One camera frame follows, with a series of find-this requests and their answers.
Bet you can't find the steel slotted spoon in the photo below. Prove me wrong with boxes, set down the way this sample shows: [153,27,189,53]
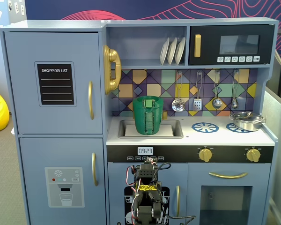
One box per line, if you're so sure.
[171,71,186,113]

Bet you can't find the gold microwave door handle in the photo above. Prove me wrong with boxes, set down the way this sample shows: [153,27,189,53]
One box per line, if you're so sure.
[193,34,201,58]

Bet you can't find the gold toy telephone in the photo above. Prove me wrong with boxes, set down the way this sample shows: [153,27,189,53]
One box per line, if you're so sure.
[103,45,122,95]

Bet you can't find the black cable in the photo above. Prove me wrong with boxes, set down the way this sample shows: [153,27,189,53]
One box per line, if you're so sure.
[161,203,195,223]

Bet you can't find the gold freezer door handle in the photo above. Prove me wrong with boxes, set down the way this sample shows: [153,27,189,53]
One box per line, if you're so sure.
[91,152,99,187]

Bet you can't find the red white black servo wires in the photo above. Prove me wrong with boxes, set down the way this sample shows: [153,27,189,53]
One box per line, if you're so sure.
[126,161,172,225]

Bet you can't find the blue toy kitchen unit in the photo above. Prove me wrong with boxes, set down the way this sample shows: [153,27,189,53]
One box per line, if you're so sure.
[0,17,280,225]

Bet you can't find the steel ladle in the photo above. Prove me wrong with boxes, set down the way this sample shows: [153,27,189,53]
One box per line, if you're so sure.
[212,70,223,109]

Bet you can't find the gold stove knob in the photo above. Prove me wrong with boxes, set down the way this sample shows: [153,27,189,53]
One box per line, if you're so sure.
[245,148,261,163]
[198,147,213,162]

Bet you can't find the steel slotted spatula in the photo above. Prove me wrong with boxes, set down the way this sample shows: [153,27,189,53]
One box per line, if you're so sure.
[192,71,203,111]

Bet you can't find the small steel spoon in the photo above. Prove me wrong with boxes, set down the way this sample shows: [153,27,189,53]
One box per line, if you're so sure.
[231,69,240,109]

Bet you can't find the green container with handle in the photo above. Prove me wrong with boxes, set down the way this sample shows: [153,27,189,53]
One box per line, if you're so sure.
[133,95,164,136]

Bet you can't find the gold oven door handle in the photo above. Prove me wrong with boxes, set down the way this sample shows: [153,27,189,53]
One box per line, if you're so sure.
[208,172,248,180]

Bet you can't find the gold fridge door handle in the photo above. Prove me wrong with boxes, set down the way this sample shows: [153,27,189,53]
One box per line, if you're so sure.
[88,81,95,120]

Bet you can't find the white toy plate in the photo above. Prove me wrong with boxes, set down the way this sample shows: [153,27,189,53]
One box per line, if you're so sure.
[174,37,186,65]
[159,37,170,66]
[167,37,178,66]

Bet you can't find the steel pot with lid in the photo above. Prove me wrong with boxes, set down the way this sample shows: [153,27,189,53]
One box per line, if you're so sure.
[229,111,267,132]

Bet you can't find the gold dishwasher door handle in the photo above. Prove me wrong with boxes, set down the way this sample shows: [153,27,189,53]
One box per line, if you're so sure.
[176,185,180,218]

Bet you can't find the light grey desk divider panel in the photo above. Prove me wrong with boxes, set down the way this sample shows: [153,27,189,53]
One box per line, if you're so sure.
[262,63,281,225]

